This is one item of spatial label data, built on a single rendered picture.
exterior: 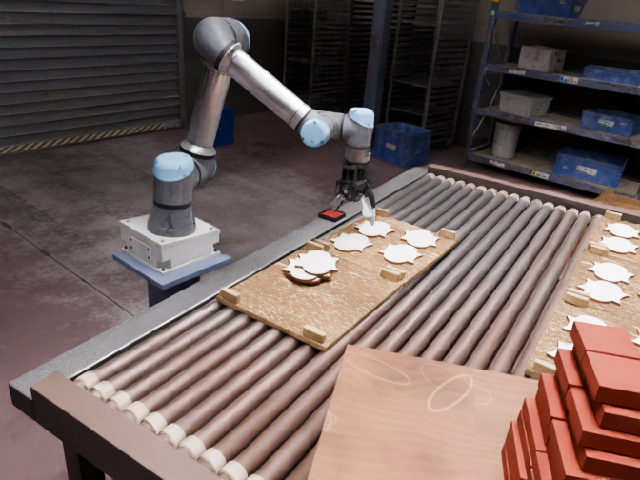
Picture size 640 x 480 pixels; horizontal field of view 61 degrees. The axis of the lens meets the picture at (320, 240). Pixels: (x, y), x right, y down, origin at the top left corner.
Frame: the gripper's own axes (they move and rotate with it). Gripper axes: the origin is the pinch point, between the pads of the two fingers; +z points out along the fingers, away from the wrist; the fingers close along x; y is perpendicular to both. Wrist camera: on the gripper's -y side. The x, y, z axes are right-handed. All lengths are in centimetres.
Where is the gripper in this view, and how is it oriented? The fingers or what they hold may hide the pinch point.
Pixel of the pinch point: (353, 218)
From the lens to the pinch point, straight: 175.5
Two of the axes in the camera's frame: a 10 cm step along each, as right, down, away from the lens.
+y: -5.8, 3.1, -7.6
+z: -0.7, 9.0, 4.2
